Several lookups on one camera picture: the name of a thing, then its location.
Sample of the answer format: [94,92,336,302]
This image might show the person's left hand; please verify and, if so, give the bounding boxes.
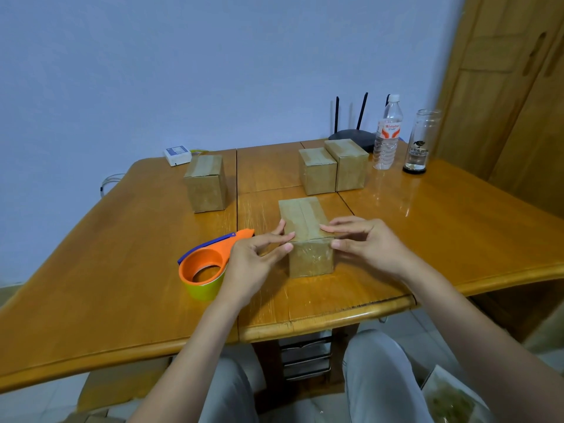
[217,219,296,310]

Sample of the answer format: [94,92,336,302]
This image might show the person's right hand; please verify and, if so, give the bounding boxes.
[320,216,417,282]

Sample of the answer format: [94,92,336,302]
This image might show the taped brown cardboard box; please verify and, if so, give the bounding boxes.
[184,154,228,213]
[299,147,338,196]
[324,139,370,192]
[278,197,335,279]

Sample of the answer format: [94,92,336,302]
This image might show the person's right forearm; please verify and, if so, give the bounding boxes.
[399,253,564,423]

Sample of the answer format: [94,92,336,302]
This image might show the person's left forearm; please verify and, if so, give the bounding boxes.
[128,297,247,423]

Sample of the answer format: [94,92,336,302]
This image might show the orange tape dispenser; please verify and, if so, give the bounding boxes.
[177,228,255,290]

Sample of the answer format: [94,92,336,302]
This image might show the yellow-green tape roll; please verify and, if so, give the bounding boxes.
[180,268,228,303]

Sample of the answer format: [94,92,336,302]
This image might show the black router with antennas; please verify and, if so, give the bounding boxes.
[328,92,391,154]

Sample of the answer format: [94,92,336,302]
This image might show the clear plastic water bottle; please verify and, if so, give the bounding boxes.
[373,94,404,171]

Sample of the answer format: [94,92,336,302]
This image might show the clear glass bottle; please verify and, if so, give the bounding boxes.
[402,109,442,175]

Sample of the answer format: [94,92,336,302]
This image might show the metal rack under table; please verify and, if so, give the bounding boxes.
[278,332,333,383]

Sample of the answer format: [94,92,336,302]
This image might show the white power adapter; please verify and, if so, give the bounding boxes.
[163,146,193,167]

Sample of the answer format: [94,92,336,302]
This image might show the person's right leg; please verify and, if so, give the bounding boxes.
[342,329,434,423]

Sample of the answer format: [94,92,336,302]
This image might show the person's leg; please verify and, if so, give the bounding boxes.
[198,357,261,423]
[342,329,434,423]

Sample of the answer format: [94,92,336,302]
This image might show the person's left leg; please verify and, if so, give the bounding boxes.
[198,357,261,423]

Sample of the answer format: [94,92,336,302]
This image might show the clear plastic packet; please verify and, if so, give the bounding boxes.
[421,365,496,423]

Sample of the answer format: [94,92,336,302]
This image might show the wooden wardrobe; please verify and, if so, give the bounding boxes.
[434,0,564,218]

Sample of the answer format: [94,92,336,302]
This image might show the white cable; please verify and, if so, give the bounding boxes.
[100,173,126,199]

